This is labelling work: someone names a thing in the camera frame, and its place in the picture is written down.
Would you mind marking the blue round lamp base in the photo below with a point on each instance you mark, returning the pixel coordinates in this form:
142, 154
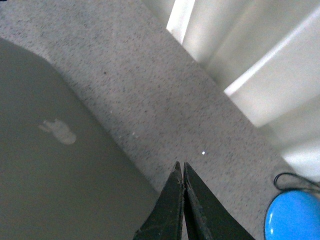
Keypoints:
293, 215

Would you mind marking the grey laptop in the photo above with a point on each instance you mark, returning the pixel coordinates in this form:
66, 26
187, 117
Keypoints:
62, 176

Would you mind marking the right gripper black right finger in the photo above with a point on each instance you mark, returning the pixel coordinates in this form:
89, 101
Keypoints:
205, 217

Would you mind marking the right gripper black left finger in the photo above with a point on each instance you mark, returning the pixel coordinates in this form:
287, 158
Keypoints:
166, 219

